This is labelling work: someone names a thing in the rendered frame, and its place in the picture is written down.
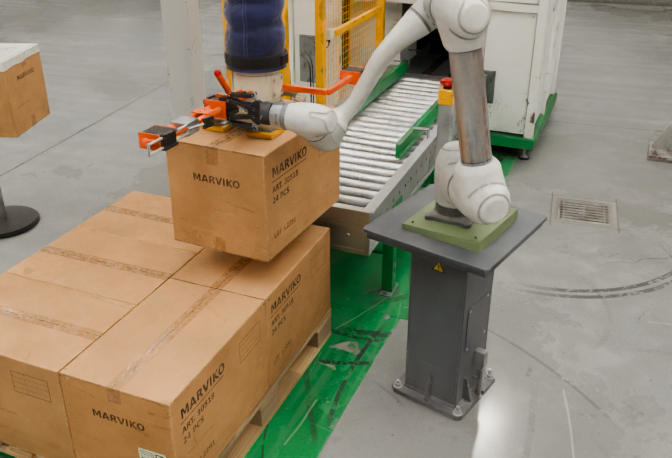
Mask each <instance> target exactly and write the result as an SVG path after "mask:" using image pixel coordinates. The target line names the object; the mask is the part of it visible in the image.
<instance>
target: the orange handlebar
mask: <svg viewBox="0 0 672 458"><path fill-rule="evenodd" d="M352 80H353V76H352V75H348V76H346V77H344V78H343V79H341V80H339V81H338V82H336V83H335V84H333V85H331V86H330V87H328V88H326V89H322V88H315V87H307V86H299V85H291V84H283V85H282V90H284V91H292V92H300V93H307V94H315V95H322V96H326V95H331V94H332V93H334V92H336V91H337V90H339V89H340V88H342V87H343V86H345V85H347V84H348V83H350V82H351V81H352ZM191 113H192V114H190V115H188V116H190V117H196V118H199V124H201V123H203V121H202V119H203V118H206V117H209V116H212V115H213V116H214V119H215V116H216V115H218V114H220V113H222V108H221V107H217V108H215V109H212V107H211V106H210V105H208V106H206V107H204V108H197V109H195V110H193V111H191ZM186 131H187V128H186V127H185V128H183V129H181V130H179V131H177V132H176V137H177V136H179V135H181V134H182V133H184V132H186ZM152 141H154V139H152V140H151V139H147V138H143V140H142V143H143V144H144V145H145V146H147V143H150V142H152Z"/></svg>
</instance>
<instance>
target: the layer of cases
mask: <svg viewBox="0 0 672 458"><path fill-rule="evenodd" d="M329 309H330V228H327V227H322V226H317V225H310V226H308V227H307V228H306V229H305V230H304V231H303V232H302V233H300V234H299V235H298V236H297V237H296V238H295V239H294V240H293V241H291V242H290V243H289V244H288V245H287V246H286V247H285V248H284V249H282V250H281V251H280V252H279V253H278V254H277V255H276V256H274V257H273V258H272V259H271V260H270V261H269V262H263V261H259V260H255V259H251V258H247V257H243V256H239V255H235V254H231V253H227V252H222V251H218V250H214V249H210V248H206V247H202V246H198V245H194V244H190V243H186V242H182V241H177V240H175V239H174V229H173V219H172V209H171V198H169V197H164V196H159V195H154V194H148V193H143V192H138V191H132V192H131V193H129V194H128V195H126V196H124V197H123V198H121V199H120V200H118V201H116V202H115V203H113V204H112V205H110V206H109V207H107V208H105V209H104V210H102V211H101V212H99V213H98V214H96V215H94V216H93V217H91V218H90V219H88V220H86V221H85V222H83V223H82V224H80V225H79V226H77V227H75V228H74V229H72V230H71V231H69V232H67V233H66V234H64V235H63V236H61V237H60V238H58V239H56V240H55V241H53V242H52V243H50V244H49V245H47V246H45V247H44V248H42V249H41V250H39V251H37V252H36V253H34V254H33V255H31V256H30V257H28V258H26V259H25V260H23V261H22V262H20V263H18V264H17V265H15V266H14V267H12V268H11V269H9V270H7V271H6V273H3V274H1V275H0V442H2V443H5V444H8V445H10V446H13V447H16V448H19V449H22V450H25V451H27V452H30V453H33V454H36V455H39V456H41V457H44V458H218V457H219V455H220V454H221V453H222V451H223V450H224V449H225V447H226V446H227V445H228V443H229V442H230V441H231V439H232V438H233V437H234V435H235V434H236V433H237V431H238V430H239V429H240V427H241V426H242V425H243V423H244V422H245V421H246V419H247V418H248V417H249V415H250V414H251V413H252V411H253V410H254V409H255V407H256V406H257V405H258V403H259V402H260V401H261V399H262V398H263V397H264V395H265V394H266V393H267V391H268V390H269V388H270V387H271V386H272V385H273V383H274V382H275V381H276V379H277V378H278V377H279V375H280V374H281V373H282V371H283V370H284V369H285V367H286V366H287V365H288V363H289V362H290V361H291V359H292V358H293V357H294V355H295V354H296V353H297V351H298V350H299V349H300V347H301V346H302V345H303V343H304V342H305V341H306V339H307V338H308V337H309V335H310V334H311V333H312V331H313V330H314V329H315V327H316V326H317V325H318V323H319V322H320V321H321V319H322V318H323V317H324V315H325V314H326V313H327V311H328V310H329Z"/></svg>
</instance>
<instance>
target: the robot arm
mask: <svg viewBox="0 0 672 458"><path fill-rule="evenodd" d="M490 22H491V9H490V6H489V4H488V2H487V0H417V1H416V2H415V3H414V4H413V5H412V6H411V7H410V8H409V9H408V11H407V12H406V13H405V14H404V16H403V17H402V18H401V20H400V21H399V22H398V23H397V24H396V26H395V27H394V28H393V29H392V30H391V31H390V33H389V34H388V35H387V36H386V37H385V38H384V40H383V41H382V42H381V43H380V45H379V46H378V47H377V49H376V50H375V52H374V53H373V55H372V56H371V58H370V60H369V62H368V63H367V65H366V67H365V69H364V71H363V73H362V74H361V76H360V78H359V80H358V82H357V84H356V86H355V87H354V89H353V91H352V93H351V94H350V96H349V97H348V99H347V100H346V101H345V102H344V103H343V104H342V105H340V106H339V107H337V108H335V109H330V108H328V107H326V106H323V105H320V104H316V103H309V102H297V103H291V102H281V101H276V102H274V103H272V102H263V101H261V100H259V99H258V98H257V96H256V95H257V92H252V93H242V92H231V93H229V94H228V97H224V96H221V97H219V98H214V97H213V98H211V99H210V100H217V101H224V102H226V103H227V102H229V103H232V104H235V105H238V106H241V107H244V108H245V109H247V111H248V114H235V115H233V116H231V117H229V118H228V117H227V115H226V117H227V118H226V119H227V121H230V125H231V126H236V127H241V128H246V129H250V130H252V131H253V132H255V131H257V130H258V129H259V125H260V124H263V125H270V126H272V127H273V128H276V129H283V130H289V131H292V132H294V133H295V134H297V135H299V136H302V137H304V138H305V140H306V141H307V142H308V143H309V144H310V145H311V146H312V147H314V148H315V149H317V150H319V151H322V152H331V151H333V150H335V149H336V148H338V146H339V145H340V143H341V141H342V138H343V136H344V134H345V133H346V132H347V125H348V123H349V121H350V120H351V119H352V118H353V117H354V116H355V114H356V113H357V112H358V111H359V110H360V108H361V107H362V105H363V104H364V102H365V101H366V99H367V98H368V96H369V95H370V93H371V91H372V90H373V88H374V87H375V85H376V84H377V82H378V80H379V79H380V77H381V76H382V74H383V72H384V71H385V69H386V68H387V66H388V65H389V63H390V62H391V61H392V60H393V58H394V57H395V56H396V55H397V54H398V53H399V52H401V51H402V50H403V49H405V48H406V47H408V46H409V45H411V44H412V43H414V42H416V41H417V40H419V39H421V38H422V37H424V36H426V35H428V34H429V33H430V32H432V31H433V30H435V29H436V28H438V31H439V34H440V37H441V40H442V44H443V46H444V48H445V49H446V50H447V51H448V52H449V61H450V69H451V78H452V87H453V96H454V105H455V114H456V123H457V132H458V141H452V142H448V143H446V144H445V145H444V146H443V147H442V148H441V149H440V151H439V153H438V155H437V158H436V161H435V173H434V182H435V195H436V204H435V207H434V208H433V209H432V210H431V211H430V212H427V213H426V214H425V219H426V220H434V221H439V222H443V223H448V224H452V225H456V226H460V227H462V228H465V229H469V228H471V227H472V224H473V223H474V222H476V223H479V224H484V225H486V224H492V223H496V222H498V221H500V220H502V219H503V218H504V217H505V216H506V215H507V214H508V212H509V209H510V202H511V199H510V193H509V191H508V189H507V185H506V182H505V179H504V175H503V172H502V168H501V164H500V162H499V161H498V160H497V159H496V158H495V157H494V156H492V152H491V141H490V130H489V119H488V108H487V97H486V86H485V75H484V64H483V53H482V47H483V45H484V43H485V41H486V36H487V30H488V27H489V25H490ZM236 98H247V99H248V98H250V99H252V100H254V102H252V103H251V102H246V101H243V100H240V99H236ZM241 119H245V120H247V119H251V120H252V121H253V122H254V124H252V123H247V122H242V121H237V120H241Z"/></svg>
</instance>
